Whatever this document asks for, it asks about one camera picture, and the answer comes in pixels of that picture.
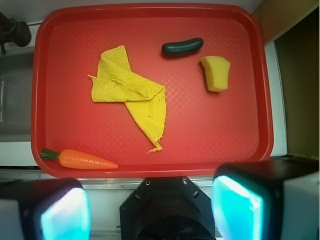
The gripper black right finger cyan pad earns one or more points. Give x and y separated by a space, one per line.
277 199

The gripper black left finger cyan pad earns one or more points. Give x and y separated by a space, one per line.
49 209

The yellow sponge with green backing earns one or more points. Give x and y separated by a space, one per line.
216 71

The orange toy carrot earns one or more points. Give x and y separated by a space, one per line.
74 159

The red plastic tray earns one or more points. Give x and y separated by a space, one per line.
203 129

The yellow woven cloth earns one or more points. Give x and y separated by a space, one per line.
145 100

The grey sink basin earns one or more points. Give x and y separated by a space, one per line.
16 77

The dark green toy cucumber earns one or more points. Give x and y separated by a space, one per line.
182 48

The dark metal faucet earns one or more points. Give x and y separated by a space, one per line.
13 31

